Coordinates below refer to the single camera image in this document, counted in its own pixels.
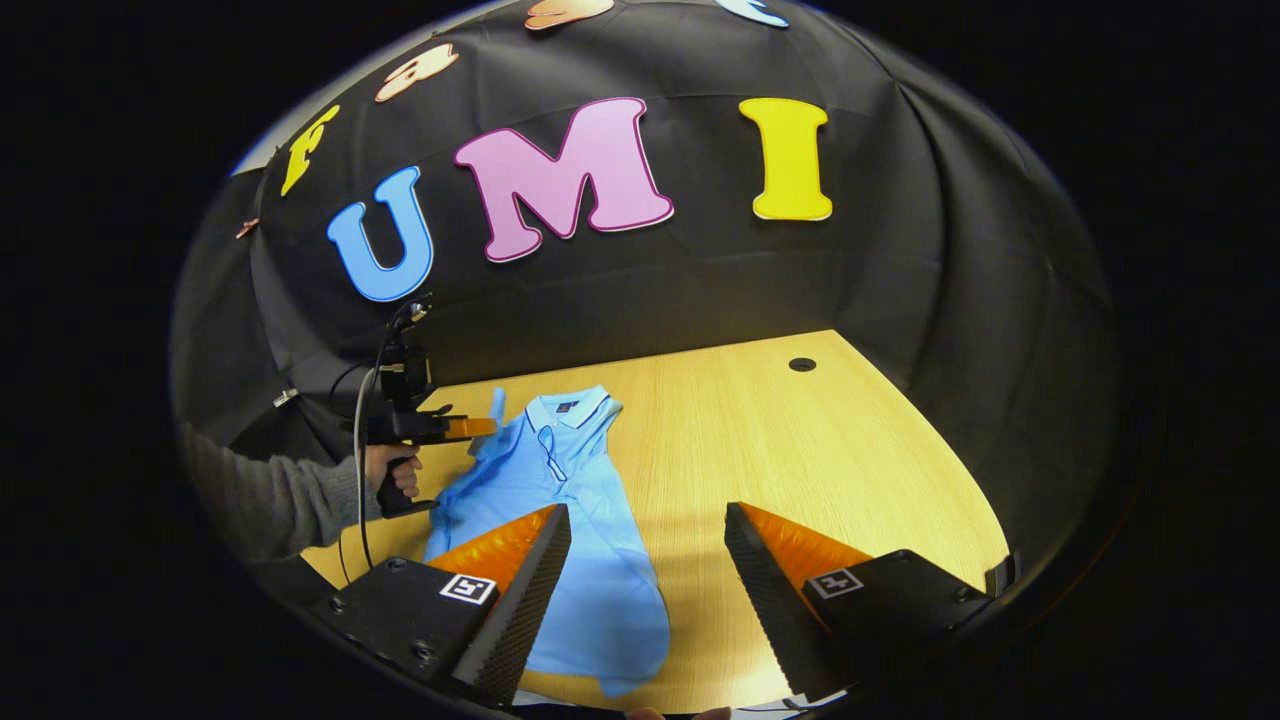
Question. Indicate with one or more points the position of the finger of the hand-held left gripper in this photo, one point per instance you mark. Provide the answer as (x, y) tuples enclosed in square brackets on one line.
[(470, 429)]

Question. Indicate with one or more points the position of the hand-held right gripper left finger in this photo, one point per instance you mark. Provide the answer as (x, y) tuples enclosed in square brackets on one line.
[(525, 600)]

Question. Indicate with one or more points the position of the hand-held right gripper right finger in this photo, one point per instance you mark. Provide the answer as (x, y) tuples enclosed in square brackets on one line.
[(765, 600)]

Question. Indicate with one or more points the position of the light blue T-shirt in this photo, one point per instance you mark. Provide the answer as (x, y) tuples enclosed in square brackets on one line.
[(590, 560)]

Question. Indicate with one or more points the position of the small metal clip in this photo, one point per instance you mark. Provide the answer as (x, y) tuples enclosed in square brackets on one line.
[(285, 397)]

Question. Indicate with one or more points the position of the dark slatted object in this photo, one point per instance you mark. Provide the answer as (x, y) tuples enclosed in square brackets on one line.
[(1003, 575)]

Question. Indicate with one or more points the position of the small copper clip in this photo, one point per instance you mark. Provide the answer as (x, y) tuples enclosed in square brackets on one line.
[(247, 228)]

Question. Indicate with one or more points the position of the black backdrop cloth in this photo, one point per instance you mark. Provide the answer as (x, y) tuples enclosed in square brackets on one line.
[(800, 280)]

